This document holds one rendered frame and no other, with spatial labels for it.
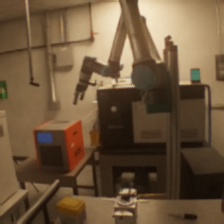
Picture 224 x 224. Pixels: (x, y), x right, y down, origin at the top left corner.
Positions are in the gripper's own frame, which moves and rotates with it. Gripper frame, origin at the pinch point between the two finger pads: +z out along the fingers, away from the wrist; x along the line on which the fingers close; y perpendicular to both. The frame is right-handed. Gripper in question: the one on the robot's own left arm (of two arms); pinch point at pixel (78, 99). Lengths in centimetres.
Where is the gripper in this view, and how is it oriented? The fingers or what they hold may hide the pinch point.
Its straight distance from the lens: 164.9
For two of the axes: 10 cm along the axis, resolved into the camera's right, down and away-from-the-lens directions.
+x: -2.6, 2.8, -9.2
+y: -9.2, -3.6, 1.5
